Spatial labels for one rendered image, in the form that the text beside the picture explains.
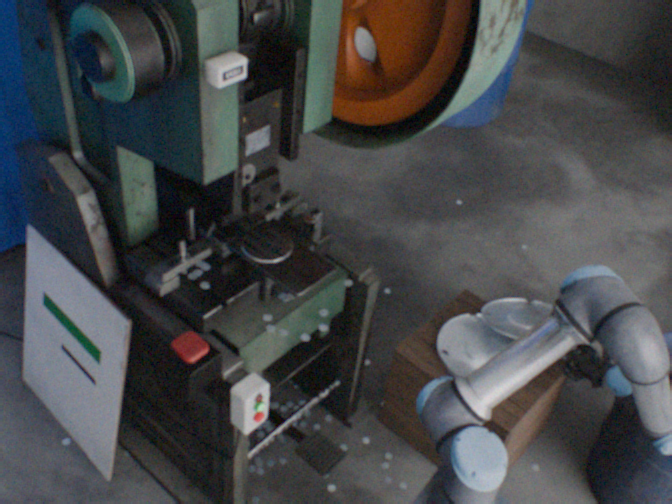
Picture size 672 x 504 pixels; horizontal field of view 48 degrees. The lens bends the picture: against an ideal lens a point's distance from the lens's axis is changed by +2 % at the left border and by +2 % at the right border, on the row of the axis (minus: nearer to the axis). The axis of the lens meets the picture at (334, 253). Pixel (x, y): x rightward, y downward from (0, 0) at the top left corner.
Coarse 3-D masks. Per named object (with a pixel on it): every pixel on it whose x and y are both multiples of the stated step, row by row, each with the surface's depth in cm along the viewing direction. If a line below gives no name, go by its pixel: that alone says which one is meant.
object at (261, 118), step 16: (256, 80) 166; (256, 96) 161; (272, 96) 164; (256, 112) 162; (272, 112) 166; (256, 128) 165; (272, 128) 169; (256, 144) 167; (272, 144) 172; (256, 160) 171; (272, 160) 175; (256, 176) 172; (272, 176) 173; (208, 192) 177; (224, 192) 172; (240, 192) 172; (256, 192) 171; (272, 192) 176; (224, 208) 175; (240, 208) 175; (256, 208) 175
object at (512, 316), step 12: (504, 300) 240; (516, 300) 241; (492, 312) 232; (504, 312) 232; (516, 312) 231; (528, 312) 232; (540, 312) 234; (492, 324) 224; (504, 324) 224; (516, 324) 224; (528, 324) 224; (516, 336) 216
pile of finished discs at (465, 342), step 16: (464, 320) 230; (480, 320) 231; (448, 336) 224; (464, 336) 225; (480, 336) 225; (496, 336) 226; (448, 352) 220; (464, 352) 220; (480, 352) 220; (496, 352) 220; (448, 368) 215; (464, 368) 215
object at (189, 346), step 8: (184, 336) 163; (192, 336) 163; (176, 344) 161; (184, 344) 161; (192, 344) 161; (200, 344) 161; (176, 352) 160; (184, 352) 159; (192, 352) 159; (200, 352) 160; (192, 360) 159
